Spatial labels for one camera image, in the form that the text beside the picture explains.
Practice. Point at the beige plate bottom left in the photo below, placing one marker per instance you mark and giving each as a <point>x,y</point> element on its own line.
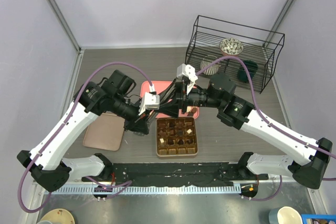
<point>58,215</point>

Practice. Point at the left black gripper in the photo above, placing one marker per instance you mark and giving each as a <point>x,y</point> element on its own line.
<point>138,123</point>

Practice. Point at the black wire rack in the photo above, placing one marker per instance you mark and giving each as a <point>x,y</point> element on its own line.
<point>258,48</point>

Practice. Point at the gold chocolate box with tray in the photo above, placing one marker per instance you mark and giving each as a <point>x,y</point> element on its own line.
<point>182,131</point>

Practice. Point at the blue box corner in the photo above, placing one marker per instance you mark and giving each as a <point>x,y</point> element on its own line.
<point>318,219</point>

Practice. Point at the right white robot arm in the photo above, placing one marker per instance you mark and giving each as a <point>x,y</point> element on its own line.
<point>305,159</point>

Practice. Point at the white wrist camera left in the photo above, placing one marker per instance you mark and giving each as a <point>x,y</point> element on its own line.
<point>150,100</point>

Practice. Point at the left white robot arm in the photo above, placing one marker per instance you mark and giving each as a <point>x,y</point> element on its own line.
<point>46,162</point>

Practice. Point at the white bowl bottom right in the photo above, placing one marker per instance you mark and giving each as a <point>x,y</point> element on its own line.
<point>285,215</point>

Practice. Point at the rose gold tin lid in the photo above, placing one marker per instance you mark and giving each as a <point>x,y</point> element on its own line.
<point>105,133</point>

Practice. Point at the striped ceramic cup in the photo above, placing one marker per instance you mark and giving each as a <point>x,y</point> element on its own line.
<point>206,61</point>

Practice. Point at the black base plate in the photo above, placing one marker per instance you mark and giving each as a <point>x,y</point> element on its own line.
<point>207,174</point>

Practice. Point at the pink plastic tray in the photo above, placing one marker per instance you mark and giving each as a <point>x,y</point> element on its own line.
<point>147,87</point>

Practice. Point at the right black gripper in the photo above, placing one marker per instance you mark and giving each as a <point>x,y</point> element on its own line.
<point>172,106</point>

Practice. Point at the floral ceramic bowl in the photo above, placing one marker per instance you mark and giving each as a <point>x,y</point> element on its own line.
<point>231,47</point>

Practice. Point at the dark swirl chocolate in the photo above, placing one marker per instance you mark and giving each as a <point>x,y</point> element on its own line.
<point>171,142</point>

